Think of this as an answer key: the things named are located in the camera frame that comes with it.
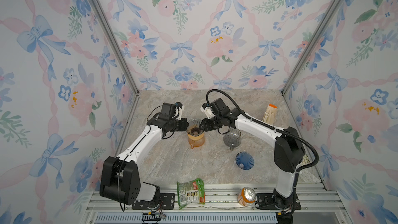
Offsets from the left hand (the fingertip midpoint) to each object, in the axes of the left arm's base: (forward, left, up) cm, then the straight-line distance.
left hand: (188, 123), depth 85 cm
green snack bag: (-31, -3, -12) cm, 34 cm away
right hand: (-1, -7, -2) cm, 7 cm away
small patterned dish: (-15, -65, -13) cm, 68 cm away
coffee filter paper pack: (+10, -49, -5) cm, 51 cm away
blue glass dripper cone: (-15, -31, -14) cm, 38 cm away
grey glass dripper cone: (-1, -3, -4) cm, 5 cm away
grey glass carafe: (-1, -27, -16) cm, 32 cm away
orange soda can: (-34, -27, -4) cm, 44 cm away
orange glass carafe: (-6, -4, -13) cm, 15 cm away
